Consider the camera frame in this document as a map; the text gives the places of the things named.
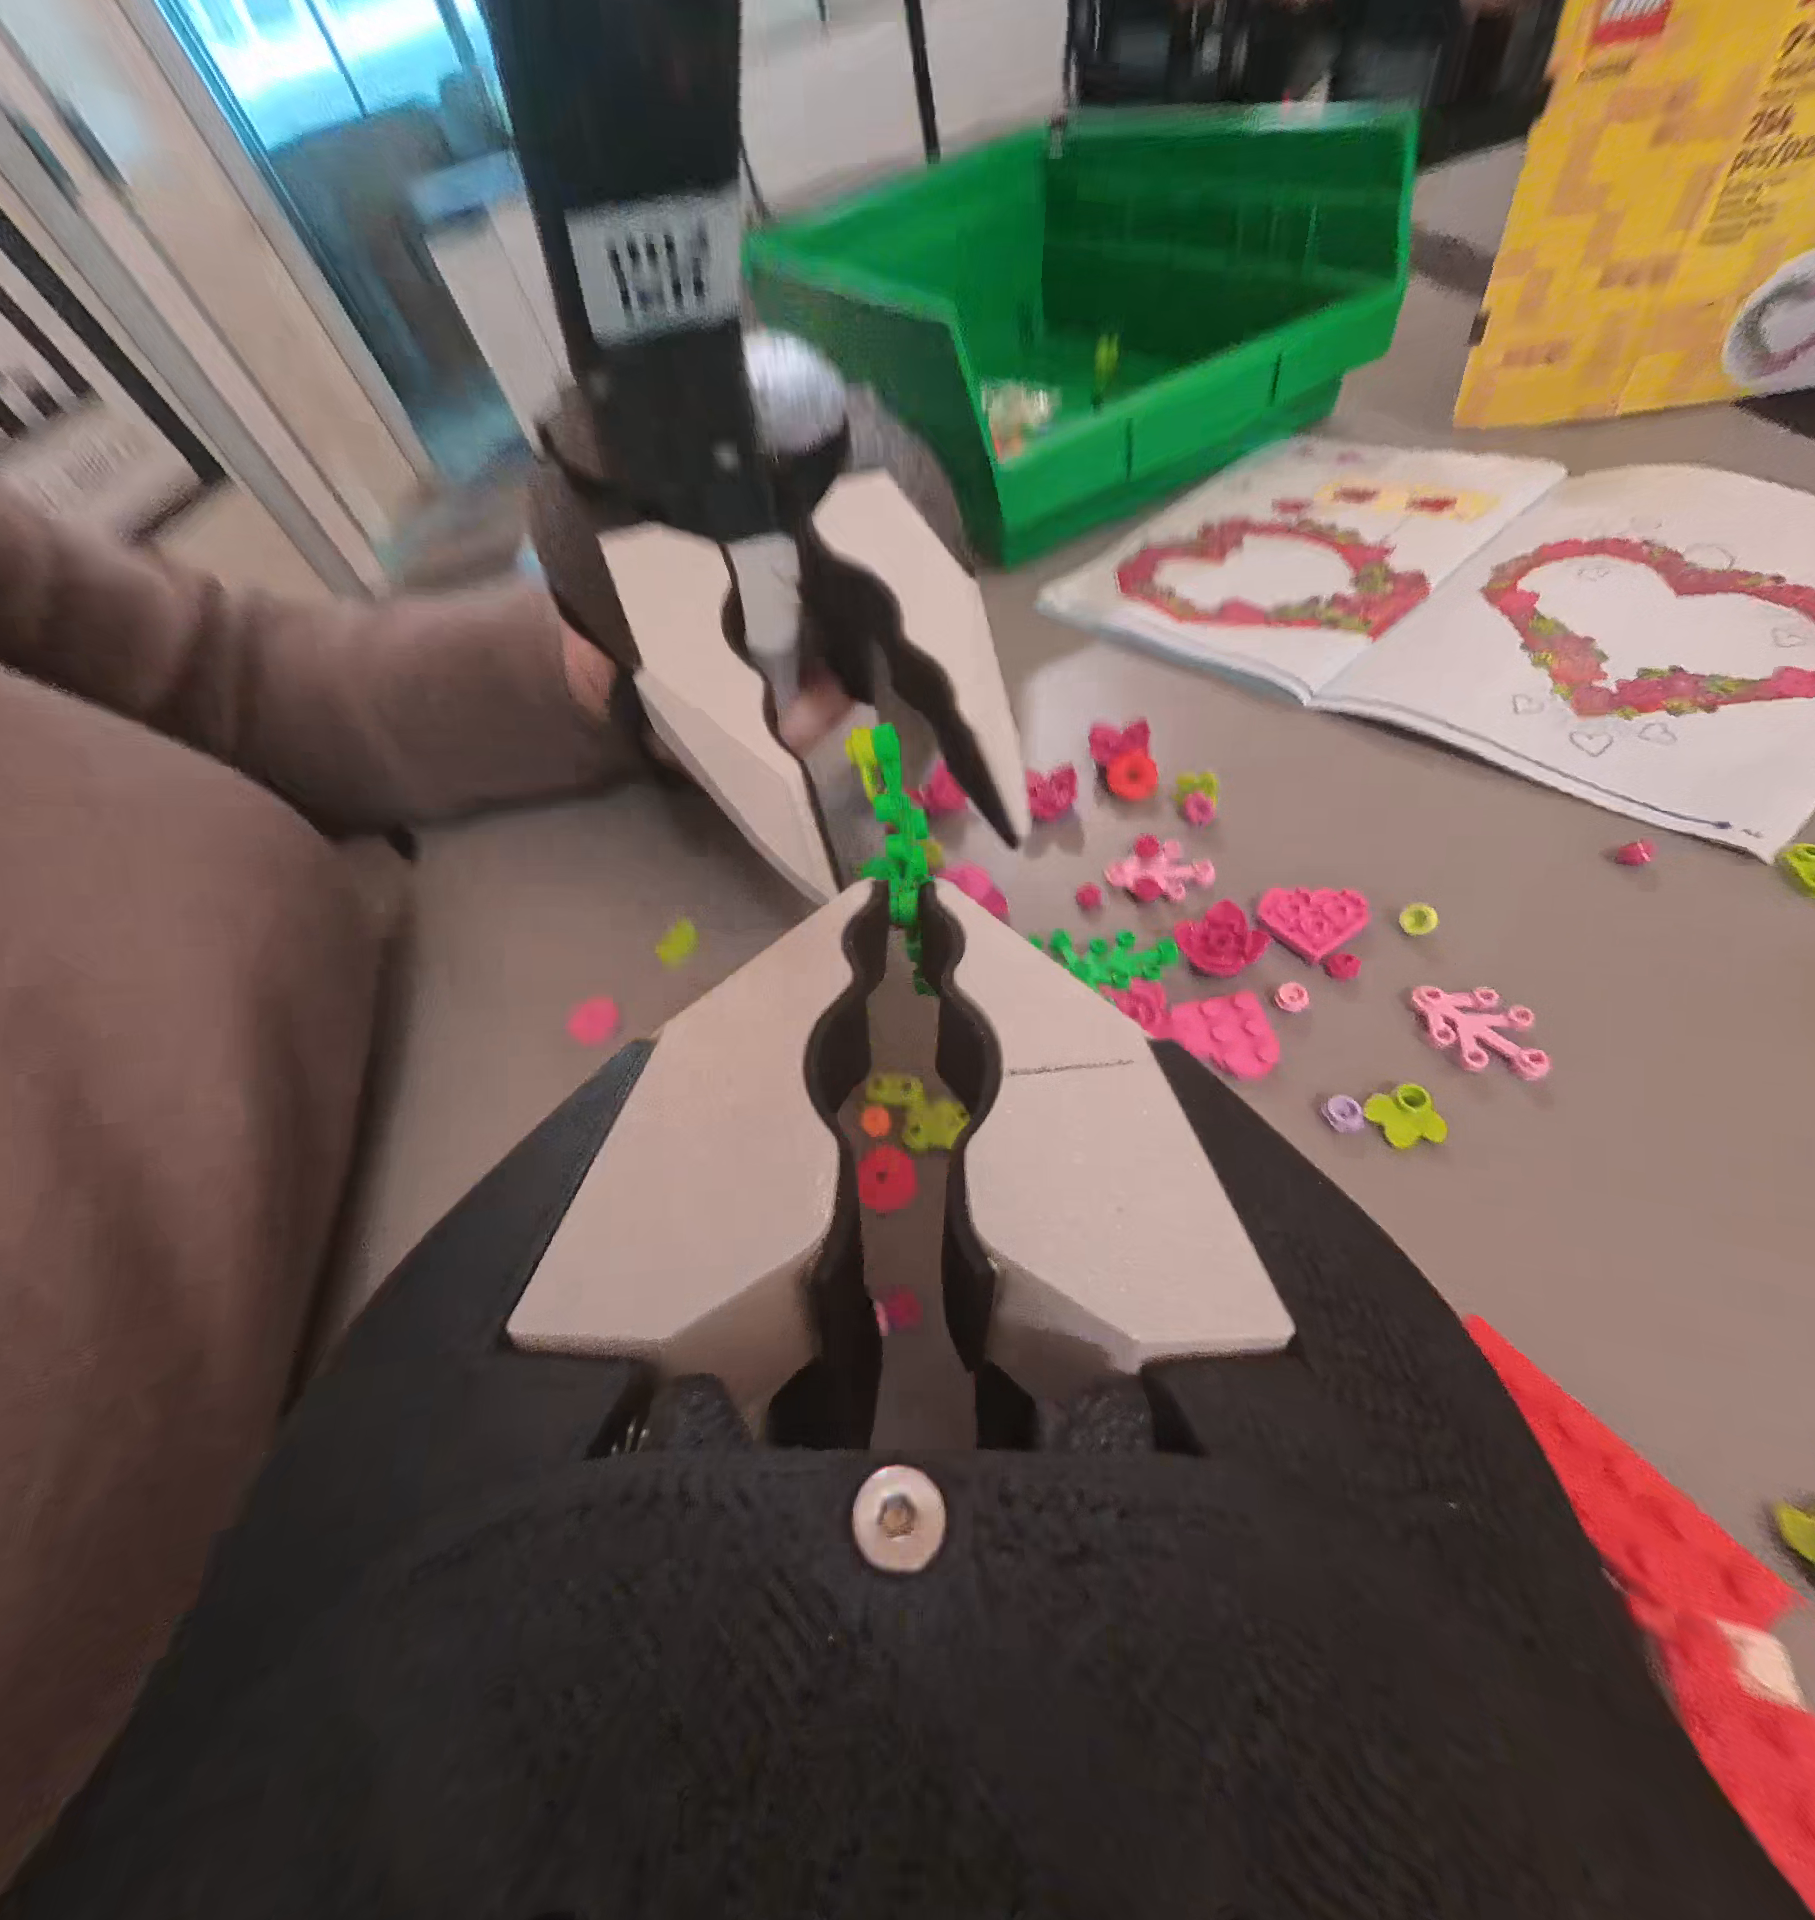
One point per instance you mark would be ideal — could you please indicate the scattered small loose bricks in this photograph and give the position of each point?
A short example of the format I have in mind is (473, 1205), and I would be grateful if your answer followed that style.
(1406, 1117)

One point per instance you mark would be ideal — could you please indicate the light pink branch brick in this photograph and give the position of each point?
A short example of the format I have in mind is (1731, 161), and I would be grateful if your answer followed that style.
(1158, 866)
(1476, 1031)

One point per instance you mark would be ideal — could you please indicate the pink round disc brick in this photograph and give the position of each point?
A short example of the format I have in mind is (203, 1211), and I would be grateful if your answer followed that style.
(592, 1021)

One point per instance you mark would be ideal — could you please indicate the yellow toy set box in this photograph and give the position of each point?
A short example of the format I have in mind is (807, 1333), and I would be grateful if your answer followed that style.
(1598, 270)

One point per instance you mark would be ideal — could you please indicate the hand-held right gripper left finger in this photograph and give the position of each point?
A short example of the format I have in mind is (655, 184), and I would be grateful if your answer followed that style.
(696, 1201)

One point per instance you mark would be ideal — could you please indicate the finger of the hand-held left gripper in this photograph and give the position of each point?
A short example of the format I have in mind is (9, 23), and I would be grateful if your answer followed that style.
(681, 645)
(922, 586)

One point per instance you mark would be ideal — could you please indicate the green plastic bin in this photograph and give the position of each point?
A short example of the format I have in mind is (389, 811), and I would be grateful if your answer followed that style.
(907, 346)

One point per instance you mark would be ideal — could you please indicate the red round disc brick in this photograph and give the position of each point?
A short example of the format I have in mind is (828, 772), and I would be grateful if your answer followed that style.
(887, 1179)

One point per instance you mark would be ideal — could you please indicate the black framed wall sign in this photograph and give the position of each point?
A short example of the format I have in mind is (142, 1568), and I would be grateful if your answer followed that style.
(37, 405)

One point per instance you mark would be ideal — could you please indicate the green vine brick stem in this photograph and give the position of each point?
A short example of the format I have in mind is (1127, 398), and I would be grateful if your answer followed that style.
(896, 819)

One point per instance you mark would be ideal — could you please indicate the pink heart brick plate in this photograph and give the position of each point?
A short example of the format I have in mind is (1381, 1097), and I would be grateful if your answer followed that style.
(1222, 1031)
(1311, 919)

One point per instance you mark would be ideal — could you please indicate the magenta rose brick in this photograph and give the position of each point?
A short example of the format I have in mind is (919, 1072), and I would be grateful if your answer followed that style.
(1220, 938)
(939, 787)
(1053, 792)
(1116, 743)

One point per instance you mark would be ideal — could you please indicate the person's left forearm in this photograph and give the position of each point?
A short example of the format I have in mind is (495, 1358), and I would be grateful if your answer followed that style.
(323, 705)

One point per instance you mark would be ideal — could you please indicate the orange-red round flower brick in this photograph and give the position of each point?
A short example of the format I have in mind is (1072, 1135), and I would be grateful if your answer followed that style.
(1132, 777)

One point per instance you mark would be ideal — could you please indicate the red heart brick frame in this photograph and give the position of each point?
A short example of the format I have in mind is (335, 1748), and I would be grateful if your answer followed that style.
(1613, 1486)

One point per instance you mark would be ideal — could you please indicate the magenta rose with disc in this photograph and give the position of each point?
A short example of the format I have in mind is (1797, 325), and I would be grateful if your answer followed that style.
(975, 887)

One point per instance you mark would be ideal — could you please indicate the person's left hand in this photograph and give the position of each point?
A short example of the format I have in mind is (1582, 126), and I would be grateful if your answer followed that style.
(594, 691)

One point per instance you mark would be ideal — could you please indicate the open instruction booklet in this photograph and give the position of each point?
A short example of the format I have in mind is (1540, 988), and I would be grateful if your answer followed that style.
(1670, 630)

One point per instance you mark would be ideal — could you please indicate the bright pink rose brick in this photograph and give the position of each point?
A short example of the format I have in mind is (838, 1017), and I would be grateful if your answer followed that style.
(1140, 1002)

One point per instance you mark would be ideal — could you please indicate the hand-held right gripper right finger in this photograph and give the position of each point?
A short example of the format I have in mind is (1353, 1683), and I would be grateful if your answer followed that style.
(1116, 1201)

